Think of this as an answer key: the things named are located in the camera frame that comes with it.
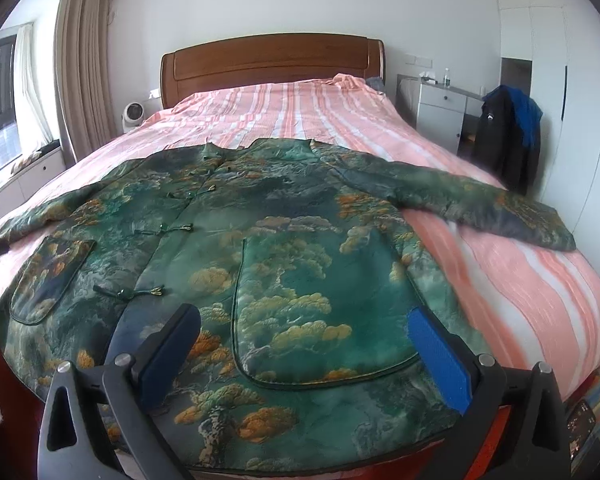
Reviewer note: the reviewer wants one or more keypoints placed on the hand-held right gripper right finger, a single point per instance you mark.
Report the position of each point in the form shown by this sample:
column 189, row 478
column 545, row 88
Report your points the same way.
column 440, row 360

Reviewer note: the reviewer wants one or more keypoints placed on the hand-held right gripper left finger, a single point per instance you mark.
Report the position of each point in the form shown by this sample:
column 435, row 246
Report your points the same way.
column 170, row 355

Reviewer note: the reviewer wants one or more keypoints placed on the green patterned padded jacket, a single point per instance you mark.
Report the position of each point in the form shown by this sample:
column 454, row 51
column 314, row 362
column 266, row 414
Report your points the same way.
column 300, row 260

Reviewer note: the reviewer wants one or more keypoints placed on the white window seat cabinet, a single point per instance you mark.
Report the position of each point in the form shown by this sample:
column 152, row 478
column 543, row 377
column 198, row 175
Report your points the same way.
column 25, row 180

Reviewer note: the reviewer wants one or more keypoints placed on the bed with pink striped sheet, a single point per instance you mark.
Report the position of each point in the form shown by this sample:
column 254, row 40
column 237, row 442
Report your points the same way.
column 505, row 285

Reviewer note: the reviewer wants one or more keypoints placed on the dark framed window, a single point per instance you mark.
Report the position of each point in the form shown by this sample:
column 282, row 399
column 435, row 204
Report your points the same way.
column 0, row 100

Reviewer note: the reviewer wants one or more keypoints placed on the black device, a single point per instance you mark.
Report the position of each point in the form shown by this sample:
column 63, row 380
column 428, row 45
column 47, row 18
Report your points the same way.
column 580, row 425

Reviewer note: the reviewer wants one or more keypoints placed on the red bed base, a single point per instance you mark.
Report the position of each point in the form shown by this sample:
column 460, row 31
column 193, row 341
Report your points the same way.
column 15, row 410

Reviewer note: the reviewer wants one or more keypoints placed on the white sheer curtain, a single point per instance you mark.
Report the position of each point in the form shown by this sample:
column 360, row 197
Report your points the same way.
column 32, row 90

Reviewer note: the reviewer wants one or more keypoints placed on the small white fan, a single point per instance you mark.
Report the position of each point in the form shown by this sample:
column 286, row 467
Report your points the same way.
column 132, row 112

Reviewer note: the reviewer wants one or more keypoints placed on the beige curtain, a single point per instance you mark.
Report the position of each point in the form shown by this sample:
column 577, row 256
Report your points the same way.
column 85, row 60

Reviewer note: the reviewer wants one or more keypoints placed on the black and blue jacket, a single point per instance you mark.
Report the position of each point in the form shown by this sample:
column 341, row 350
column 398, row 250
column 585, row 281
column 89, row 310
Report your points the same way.
column 505, row 140

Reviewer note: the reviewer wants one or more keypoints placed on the white desk with drawers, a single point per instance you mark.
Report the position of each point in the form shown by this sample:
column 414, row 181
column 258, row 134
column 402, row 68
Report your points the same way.
column 442, row 110

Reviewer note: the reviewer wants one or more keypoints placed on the clear bottle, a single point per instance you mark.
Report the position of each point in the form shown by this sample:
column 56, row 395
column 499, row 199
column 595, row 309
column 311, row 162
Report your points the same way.
column 447, row 79

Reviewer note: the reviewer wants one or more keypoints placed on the grey cloth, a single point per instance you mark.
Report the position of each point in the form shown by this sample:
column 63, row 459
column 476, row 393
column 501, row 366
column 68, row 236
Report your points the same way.
column 376, row 84

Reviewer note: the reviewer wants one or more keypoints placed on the white wardrobe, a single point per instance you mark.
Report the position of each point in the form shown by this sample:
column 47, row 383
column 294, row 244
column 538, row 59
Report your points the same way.
column 580, row 110

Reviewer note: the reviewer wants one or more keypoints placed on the wooden headboard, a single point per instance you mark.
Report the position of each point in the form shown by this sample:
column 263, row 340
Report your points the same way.
column 270, row 65

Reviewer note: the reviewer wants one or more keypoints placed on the white wall switch plate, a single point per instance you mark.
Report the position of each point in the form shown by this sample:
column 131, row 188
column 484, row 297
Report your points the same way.
column 419, row 62

